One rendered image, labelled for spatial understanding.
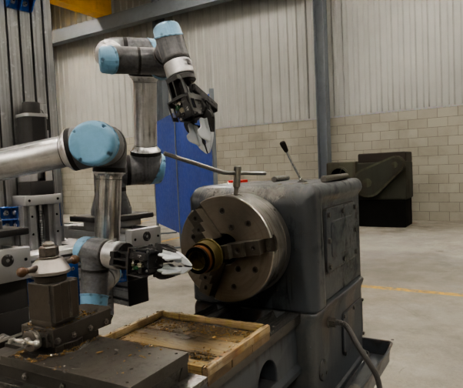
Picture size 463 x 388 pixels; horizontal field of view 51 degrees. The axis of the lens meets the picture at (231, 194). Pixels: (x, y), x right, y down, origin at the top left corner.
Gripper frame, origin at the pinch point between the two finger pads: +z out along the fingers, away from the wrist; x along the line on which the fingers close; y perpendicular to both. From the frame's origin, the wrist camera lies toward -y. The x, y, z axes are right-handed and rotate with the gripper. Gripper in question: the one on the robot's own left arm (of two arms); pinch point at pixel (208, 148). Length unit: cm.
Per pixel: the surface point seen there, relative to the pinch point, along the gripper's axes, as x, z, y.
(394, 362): -39, 131, -211
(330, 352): -3, 69, -41
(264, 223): 3.7, 23.3, -10.6
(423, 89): -48, -169, -1013
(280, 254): 3.1, 32.8, -15.3
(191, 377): 3, 48, 37
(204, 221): -12.7, 17.4, -7.2
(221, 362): 0, 50, 22
